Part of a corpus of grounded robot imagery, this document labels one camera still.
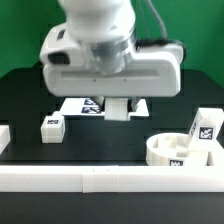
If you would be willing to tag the white U-shaped fence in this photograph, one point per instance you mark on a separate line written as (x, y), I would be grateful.
(91, 179)

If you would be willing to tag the white round stool seat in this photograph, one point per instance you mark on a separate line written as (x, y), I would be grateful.
(170, 149)

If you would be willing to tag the white fiducial marker sheet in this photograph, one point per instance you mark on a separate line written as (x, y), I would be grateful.
(87, 107)

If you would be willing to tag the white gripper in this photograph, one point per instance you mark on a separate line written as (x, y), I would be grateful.
(153, 72)

